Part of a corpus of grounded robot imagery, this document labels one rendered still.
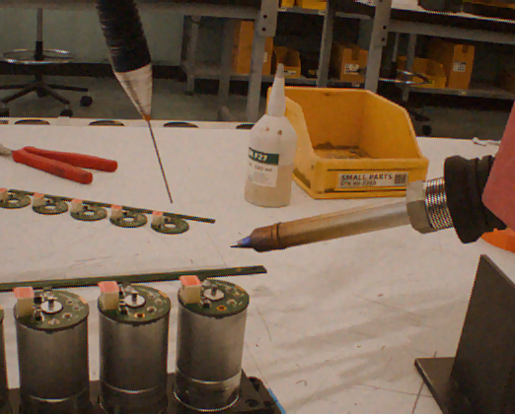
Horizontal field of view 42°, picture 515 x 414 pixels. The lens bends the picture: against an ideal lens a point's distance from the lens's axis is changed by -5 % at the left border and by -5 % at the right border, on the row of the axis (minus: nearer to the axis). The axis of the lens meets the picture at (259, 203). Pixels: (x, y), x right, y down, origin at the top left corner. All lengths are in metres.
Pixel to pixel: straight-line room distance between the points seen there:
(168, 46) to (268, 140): 4.20
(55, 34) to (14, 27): 0.27
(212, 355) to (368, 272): 0.20
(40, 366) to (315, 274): 0.22
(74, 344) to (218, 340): 0.05
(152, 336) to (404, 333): 0.17
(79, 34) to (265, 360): 4.36
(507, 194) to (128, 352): 0.13
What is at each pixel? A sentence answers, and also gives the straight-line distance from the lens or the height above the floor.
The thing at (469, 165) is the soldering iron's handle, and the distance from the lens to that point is 0.19.
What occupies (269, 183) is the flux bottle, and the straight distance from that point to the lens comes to 0.49.
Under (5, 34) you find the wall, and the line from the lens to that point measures 4.67.
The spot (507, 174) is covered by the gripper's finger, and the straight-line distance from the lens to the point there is 0.18.
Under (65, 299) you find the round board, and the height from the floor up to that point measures 0.81.
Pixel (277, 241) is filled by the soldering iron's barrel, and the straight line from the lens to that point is 0.21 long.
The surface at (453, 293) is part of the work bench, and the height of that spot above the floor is 0.75.
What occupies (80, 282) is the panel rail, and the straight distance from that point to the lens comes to 0.25.
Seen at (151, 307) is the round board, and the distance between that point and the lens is 0.23.
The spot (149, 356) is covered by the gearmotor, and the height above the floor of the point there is 0.80.
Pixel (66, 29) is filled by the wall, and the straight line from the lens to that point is 4.64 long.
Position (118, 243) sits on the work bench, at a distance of 0.43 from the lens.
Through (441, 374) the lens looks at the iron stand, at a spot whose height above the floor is 0.75.
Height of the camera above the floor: 0.93
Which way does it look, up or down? 21 degrees down
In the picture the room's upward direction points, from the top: 6 degrees clockwise
